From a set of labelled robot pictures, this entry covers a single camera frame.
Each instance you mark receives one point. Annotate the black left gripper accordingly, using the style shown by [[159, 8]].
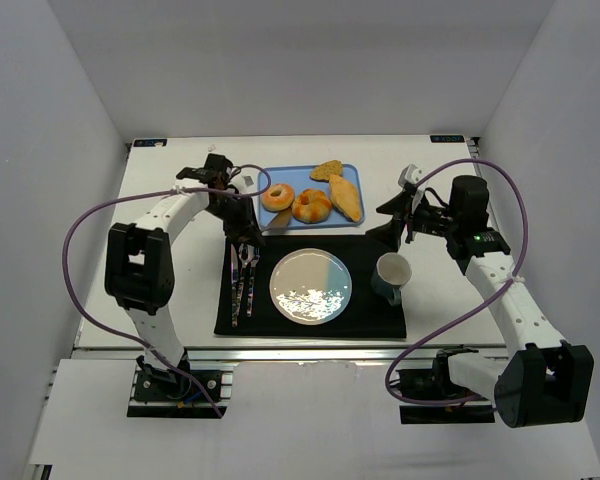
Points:
[[241, 223]]

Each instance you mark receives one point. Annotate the white blue plate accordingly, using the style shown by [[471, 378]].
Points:
[[310, 287]]

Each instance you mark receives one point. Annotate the right blue table sticker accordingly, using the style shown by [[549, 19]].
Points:
[[441, 138]]

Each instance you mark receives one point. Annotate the silver knife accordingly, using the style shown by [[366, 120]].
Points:
[[234, 264]]

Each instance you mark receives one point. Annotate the seeded bread slice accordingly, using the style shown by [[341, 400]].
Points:
[[324, 171]]

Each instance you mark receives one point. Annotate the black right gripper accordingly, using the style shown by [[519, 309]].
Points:
[[406, 215]]

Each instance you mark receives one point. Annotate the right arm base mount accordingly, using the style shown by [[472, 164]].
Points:
[[433, 384]]

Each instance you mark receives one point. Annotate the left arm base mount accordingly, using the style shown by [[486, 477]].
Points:
[[163, 394]]

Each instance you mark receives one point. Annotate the triangular flat bread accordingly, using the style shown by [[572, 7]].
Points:
[[345, 197]]

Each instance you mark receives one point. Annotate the dark green mug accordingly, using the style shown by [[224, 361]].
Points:
[[391, 273]]

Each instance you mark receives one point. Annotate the glazed bagel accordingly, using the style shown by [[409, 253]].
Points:
[[278, 197]]

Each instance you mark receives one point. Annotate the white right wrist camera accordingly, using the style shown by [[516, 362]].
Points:
[[408, 180]]

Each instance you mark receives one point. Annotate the croissant roll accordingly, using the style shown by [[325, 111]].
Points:
[[311, 206]]

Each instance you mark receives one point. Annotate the silver spoon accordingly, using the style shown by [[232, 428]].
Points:
[[246, 254]]

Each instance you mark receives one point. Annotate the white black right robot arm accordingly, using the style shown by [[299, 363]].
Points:
[[546, 379]]

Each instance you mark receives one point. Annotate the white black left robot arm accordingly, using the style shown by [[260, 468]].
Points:
[[139, 271]]

